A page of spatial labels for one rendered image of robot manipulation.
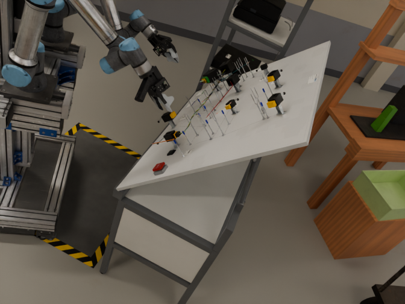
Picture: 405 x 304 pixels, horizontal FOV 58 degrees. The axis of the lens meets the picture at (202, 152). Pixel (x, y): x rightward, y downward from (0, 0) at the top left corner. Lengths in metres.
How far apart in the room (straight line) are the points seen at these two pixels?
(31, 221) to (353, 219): 2.45
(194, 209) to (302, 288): 1.40
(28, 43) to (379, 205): 2.63
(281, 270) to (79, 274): 1.55
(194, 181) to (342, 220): 1.62
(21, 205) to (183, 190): 1.11
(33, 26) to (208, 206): 1.26
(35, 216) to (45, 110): 0.83
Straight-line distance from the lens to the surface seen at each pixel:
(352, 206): 3.32
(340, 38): 6.25
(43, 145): 3.05
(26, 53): 1.72
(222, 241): 1.88
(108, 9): 2.09
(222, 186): 2.26
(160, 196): 2.06
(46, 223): 2.57
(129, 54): 1.60
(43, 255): 2.71
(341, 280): 3.45
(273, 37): 2.64
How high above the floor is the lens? 2.36
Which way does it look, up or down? 40 degrees down
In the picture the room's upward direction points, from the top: 24 degrees clockwise
